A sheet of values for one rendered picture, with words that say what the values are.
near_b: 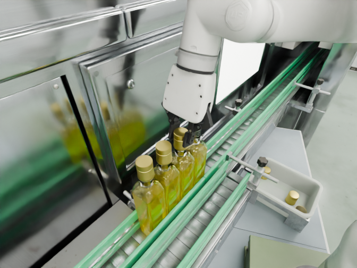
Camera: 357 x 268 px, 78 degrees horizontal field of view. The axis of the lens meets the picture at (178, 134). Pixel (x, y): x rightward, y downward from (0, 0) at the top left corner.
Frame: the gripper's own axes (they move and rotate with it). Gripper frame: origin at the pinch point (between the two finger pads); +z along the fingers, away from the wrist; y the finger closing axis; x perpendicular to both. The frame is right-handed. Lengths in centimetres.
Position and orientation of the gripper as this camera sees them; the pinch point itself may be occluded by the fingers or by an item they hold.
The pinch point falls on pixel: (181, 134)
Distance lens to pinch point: 50.7
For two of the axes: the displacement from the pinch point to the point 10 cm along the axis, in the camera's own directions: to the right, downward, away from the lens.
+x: 6.2, -2.8, 7.4
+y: 7.7, 4.2, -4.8
